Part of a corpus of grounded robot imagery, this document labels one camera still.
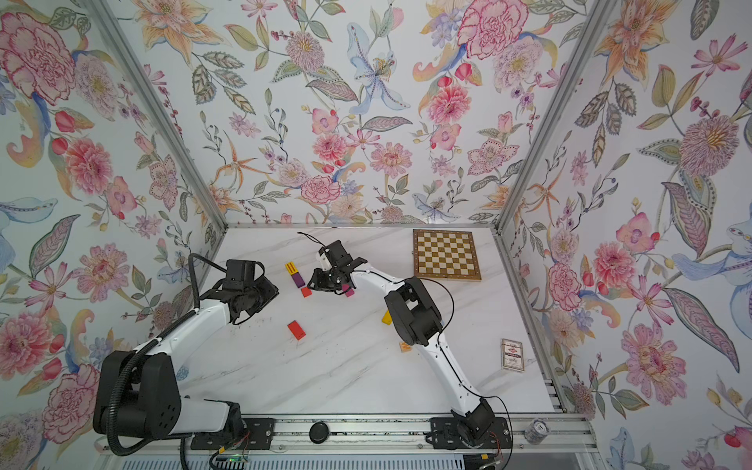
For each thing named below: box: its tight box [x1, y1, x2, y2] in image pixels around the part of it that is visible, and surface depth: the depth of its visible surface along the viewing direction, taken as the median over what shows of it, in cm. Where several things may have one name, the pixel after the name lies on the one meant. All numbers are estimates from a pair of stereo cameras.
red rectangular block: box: [286, 320, 307, 341], surface depth 94 cm
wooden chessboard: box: [412, 229, 482, 282], surface depth 112 cm
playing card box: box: [501, 337, 525, 374], surface depth 88 cm
